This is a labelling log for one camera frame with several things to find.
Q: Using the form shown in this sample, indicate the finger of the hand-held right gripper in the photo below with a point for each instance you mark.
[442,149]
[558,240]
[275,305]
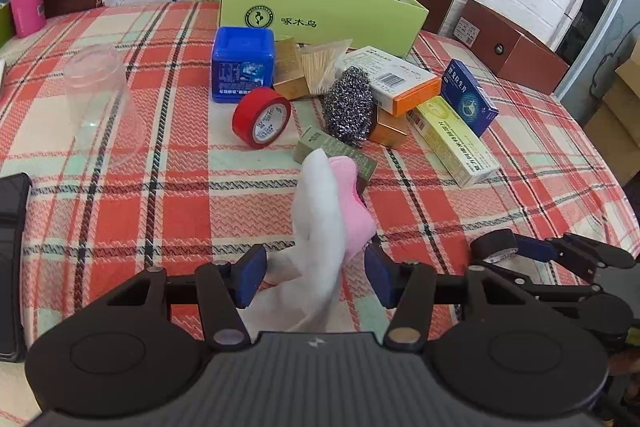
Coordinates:
[535,249]
[530,279]

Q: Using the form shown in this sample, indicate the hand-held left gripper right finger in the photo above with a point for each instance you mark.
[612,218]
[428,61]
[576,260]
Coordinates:
[377,274]

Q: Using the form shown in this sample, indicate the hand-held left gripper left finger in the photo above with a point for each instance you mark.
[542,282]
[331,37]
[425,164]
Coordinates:
[250,274]

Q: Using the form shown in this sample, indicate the black tape roll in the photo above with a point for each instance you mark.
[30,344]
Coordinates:
[492,246]

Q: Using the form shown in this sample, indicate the pink cloth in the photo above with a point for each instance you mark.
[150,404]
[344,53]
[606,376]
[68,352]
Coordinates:
[357,217]

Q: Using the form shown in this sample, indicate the white cloth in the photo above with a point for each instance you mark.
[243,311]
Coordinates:
[312,227]

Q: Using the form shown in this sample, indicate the blue medicine box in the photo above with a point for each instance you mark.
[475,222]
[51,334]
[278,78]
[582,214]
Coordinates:
[470,102]

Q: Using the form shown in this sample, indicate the steel wool scourer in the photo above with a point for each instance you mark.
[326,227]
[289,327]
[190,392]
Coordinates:
[347,107]

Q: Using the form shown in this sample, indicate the white and orange medicine box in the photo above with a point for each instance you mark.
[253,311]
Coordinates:
[395,79]

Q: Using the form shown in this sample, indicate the clear plastic cup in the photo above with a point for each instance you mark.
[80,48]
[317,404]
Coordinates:
[100,107]

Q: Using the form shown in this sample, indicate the light green cardboard box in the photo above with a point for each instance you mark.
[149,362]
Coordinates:
[320,14]

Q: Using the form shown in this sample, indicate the plaid tablecloth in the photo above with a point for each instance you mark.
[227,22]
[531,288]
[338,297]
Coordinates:
[175,207]

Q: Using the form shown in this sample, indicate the yellow and white long box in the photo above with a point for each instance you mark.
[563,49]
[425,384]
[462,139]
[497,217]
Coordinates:
[450,142]

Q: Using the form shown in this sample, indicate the orange small box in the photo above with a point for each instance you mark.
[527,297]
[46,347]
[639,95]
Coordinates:
[389,129]

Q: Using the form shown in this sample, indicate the olive green small box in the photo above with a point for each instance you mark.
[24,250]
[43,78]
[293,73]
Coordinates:
[312,142]

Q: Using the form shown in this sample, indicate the red tape roll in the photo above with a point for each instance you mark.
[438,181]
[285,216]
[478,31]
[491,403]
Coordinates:
[250,117]

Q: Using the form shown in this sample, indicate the tan cardboard cartons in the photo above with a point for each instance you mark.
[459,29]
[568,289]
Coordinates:
[617,107]

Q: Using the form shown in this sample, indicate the brown cardboard box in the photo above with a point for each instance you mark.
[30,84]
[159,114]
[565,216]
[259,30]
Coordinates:
[500,52]

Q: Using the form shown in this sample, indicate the gold small box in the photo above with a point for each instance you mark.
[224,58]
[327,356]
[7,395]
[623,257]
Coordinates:
[289,77]

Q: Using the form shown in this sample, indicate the blue square plastic container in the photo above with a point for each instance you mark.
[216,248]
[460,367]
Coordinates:
[242,67]

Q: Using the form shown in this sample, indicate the bag of cotton swabs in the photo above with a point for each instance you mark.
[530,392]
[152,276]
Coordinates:
[320,67]

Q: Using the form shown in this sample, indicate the black flat device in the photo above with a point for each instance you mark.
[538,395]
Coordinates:
[12,257]

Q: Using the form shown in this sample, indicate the light green box edge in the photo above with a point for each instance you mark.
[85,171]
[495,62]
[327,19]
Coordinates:
[5,22]

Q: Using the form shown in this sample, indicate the grey door frame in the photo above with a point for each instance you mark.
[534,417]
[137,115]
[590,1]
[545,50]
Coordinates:
[607,7]

